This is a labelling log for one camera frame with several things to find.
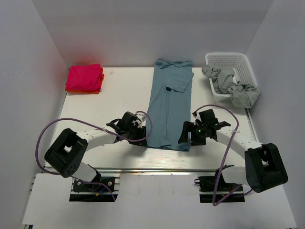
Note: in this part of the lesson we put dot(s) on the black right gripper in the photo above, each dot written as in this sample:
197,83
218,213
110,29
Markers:
190,127

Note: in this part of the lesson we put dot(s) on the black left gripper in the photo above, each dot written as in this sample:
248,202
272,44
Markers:
142,132

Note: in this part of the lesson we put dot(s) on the blue-grey t-shirt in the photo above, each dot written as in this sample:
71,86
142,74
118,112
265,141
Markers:
170,104

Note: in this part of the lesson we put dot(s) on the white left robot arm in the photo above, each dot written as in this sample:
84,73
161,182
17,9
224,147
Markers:
66,153

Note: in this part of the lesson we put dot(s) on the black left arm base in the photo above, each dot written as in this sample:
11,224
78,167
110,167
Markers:
106,192

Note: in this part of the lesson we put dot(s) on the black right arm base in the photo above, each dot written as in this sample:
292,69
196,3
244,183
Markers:
206,189

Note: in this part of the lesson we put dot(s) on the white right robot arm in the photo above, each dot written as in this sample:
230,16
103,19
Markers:
264,168

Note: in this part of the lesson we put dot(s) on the crumpled grey t-shirt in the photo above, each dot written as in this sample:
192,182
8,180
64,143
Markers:
241,95

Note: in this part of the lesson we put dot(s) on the folded magenta t-shirt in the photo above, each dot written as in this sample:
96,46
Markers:
82,78

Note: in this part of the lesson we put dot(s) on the white plastic basket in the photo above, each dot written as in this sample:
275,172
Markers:
238,62

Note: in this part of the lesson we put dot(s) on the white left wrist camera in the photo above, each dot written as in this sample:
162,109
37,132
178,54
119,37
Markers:
141,116

